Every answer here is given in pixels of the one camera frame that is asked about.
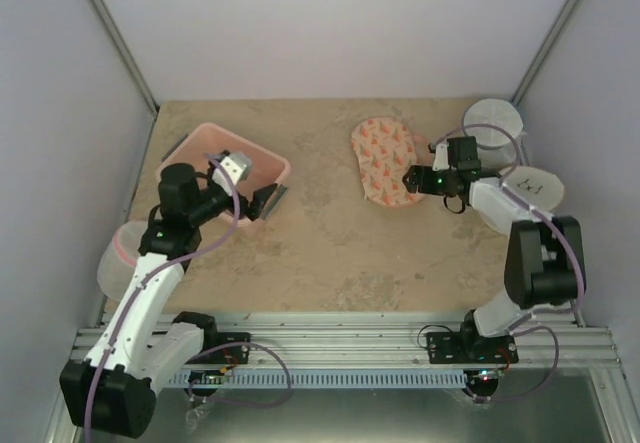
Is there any beige-trimmed cylindrical laundry bag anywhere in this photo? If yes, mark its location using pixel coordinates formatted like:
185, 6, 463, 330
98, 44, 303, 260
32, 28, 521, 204
500, 166, 565, 213

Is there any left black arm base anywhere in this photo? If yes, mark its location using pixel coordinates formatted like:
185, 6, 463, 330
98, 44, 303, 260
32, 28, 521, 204
159, 331, 252, 365

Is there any blue-trimmed cylindrical laundry bag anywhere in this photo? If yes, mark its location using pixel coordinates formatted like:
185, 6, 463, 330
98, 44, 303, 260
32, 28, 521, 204
462, 98, 524, 169

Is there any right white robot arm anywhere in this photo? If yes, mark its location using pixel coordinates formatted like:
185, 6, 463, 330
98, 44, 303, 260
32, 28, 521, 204
402, 165, 585, 365

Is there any pink plastic bin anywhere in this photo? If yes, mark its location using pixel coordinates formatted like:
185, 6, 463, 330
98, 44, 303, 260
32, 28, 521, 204
156, 123, 291, 235

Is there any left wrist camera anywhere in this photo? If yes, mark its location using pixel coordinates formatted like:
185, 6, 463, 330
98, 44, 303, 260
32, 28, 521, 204
210, 151, 253, 186

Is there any floral bra laundry bag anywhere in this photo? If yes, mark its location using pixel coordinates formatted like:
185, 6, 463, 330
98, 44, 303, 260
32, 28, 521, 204
351, 116, 432, 208

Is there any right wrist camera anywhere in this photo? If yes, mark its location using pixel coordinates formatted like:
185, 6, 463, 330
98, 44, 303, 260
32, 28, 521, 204
432, 136, 481, 172

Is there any pink-trimmed cylindrical laundry bag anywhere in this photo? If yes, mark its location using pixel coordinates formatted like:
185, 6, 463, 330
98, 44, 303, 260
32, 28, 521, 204
97, 220, 147, 301

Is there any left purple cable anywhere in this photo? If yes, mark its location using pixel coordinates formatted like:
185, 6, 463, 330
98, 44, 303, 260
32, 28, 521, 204
82, 152, 294, 443

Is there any blue slotted cable duct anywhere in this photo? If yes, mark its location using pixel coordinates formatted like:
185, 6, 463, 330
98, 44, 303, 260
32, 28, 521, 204
167, 368, 467, 390

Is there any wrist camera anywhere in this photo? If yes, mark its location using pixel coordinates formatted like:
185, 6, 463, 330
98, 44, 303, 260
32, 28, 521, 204
432, 136, 481, 172
210, 151, 253, 186

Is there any aluminium mounting rail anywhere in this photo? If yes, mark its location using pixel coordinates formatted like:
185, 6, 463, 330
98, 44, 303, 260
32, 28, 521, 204
215, 312, 621, 369

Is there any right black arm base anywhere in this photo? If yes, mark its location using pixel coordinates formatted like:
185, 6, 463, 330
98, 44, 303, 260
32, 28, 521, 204
426, 332, 519, 365

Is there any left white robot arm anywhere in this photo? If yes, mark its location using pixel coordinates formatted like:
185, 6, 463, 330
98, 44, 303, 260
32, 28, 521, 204
59, 152, 278, 438

